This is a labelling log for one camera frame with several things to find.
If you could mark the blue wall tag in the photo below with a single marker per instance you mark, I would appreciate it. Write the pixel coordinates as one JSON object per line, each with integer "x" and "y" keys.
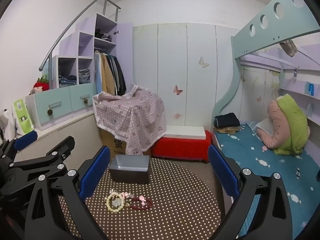
{"x": 311, "y": 88}

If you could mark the grey hanging bag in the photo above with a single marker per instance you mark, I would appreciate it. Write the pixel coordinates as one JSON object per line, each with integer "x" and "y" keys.
{"x": 288, "y": 48}

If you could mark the dark folded clothes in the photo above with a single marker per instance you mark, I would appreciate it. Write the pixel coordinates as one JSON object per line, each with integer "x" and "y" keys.
{"x": 226, "y": 120}

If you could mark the grey metal handrail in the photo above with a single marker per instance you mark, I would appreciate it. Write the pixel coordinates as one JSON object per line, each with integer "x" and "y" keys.
{"x": 75, "y": 17}

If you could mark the folded blue jeans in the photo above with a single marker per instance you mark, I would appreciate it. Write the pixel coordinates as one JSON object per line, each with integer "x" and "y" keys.
{"x": 84, "y": 77}
{"x": 67, "y": 81}

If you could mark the red storage stool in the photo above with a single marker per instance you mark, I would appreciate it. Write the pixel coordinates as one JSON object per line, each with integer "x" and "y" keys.
{"x": 180, "y": 147}

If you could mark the hanging dark jacket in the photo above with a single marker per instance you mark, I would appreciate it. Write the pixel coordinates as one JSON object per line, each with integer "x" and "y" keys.
{"x": 121, "y": 80}

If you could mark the beige butterfly sticker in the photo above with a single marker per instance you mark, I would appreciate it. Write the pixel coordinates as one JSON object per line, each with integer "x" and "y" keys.
{"x": 203, "y": 62}

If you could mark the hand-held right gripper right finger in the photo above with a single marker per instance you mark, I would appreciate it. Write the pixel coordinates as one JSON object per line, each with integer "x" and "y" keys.
{"x": 222, "y": 172}

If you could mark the red strawberry plush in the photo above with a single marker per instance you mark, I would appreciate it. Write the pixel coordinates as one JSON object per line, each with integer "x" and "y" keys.
{"x": 42, "y": 85}

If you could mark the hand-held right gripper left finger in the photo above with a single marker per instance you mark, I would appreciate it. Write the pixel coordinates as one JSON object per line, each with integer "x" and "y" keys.
{"x": 96, "y": 172}

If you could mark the green paper bag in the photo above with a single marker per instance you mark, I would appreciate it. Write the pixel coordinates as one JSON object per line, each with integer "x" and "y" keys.
{"x": 23, "y": 117}

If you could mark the pale wardrobe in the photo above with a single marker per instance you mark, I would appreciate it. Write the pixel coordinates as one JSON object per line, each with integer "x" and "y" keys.
{"x": 172, "y": 67}

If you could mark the white plastic bag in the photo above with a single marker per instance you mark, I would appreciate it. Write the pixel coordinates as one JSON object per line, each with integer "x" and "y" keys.
{"x": 7, "y": 125}

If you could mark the pink butterfly sticker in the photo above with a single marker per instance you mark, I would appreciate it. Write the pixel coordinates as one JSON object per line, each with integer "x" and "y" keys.
{"x": 178, "y": 90}

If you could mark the brown polka dot tablecloth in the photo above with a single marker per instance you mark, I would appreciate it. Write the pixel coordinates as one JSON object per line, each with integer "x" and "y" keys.
{"x": 175, "y": 205}

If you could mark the grey metal box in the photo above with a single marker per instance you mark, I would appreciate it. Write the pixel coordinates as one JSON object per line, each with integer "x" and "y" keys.
{"x": 130, "y": 176}

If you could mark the teal bunk bed frame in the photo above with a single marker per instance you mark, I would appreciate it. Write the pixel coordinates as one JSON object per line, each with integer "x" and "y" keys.
{"x": 250, "y": 40}

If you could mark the pink plush toy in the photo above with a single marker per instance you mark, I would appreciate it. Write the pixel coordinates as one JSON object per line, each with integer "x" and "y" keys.
{"x": 36, "y": 90}

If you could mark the hanging beige coat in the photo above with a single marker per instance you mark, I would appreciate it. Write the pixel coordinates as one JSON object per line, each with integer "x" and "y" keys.
{"x": 108, "y": 77}

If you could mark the white pillow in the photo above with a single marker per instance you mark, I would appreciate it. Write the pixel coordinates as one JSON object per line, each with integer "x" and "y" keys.
{"x": 263, "y": 127}

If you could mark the lilac stair cabinet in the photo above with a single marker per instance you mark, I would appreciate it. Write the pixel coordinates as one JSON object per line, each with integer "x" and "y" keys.
{"x": 86, "y": 28}

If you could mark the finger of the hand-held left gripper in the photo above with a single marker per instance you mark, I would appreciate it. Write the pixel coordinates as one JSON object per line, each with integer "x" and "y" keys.
{"x": 50, "y": 157}
{"x": 25, "y": 140}

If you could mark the teal drawer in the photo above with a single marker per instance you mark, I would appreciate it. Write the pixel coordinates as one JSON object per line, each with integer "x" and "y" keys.
{"x": 82, "y": 91}
{"x": 55, "y": 97}

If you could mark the dark clothes pile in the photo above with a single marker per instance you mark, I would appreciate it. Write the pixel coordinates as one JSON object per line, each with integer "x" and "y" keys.
{"x": 103, "y": 36}

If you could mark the pink body pillow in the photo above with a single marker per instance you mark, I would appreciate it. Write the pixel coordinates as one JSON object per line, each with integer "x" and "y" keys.
{"x": 276, "y": 125}

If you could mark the pink checked cloth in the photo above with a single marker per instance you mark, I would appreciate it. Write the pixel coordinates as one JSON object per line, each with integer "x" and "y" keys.
{"x": 140, "y": 115}

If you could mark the cream low cabinet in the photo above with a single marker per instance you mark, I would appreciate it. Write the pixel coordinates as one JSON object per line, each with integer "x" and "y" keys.
{"x": 75, "y": 130}

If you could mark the blue printed mattress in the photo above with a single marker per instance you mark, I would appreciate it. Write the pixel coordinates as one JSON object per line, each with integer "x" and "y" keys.
{"x": 250, "y": 155}

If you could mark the hanging pale blue shirt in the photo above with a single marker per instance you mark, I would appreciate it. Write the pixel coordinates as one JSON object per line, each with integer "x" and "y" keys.
{"x": 98, "y": 75}

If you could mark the small butterfly sticker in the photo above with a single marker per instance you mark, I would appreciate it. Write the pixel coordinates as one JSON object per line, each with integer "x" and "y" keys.
{"x": 260, "y": 98}

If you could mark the tan folded cloth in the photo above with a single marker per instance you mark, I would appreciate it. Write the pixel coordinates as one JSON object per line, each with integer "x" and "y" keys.
{"x": 227, "y": 130}

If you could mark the green blanket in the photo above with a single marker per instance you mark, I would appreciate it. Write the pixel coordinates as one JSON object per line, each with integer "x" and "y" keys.
{"x": 295, "y": 125}

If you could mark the brown cardboard box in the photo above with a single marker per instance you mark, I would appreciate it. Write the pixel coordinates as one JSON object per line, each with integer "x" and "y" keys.
{"x": 112, "y": 142}

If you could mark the white flat box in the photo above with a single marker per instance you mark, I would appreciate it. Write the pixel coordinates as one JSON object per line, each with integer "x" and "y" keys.
{"x": 185, "y": 131}

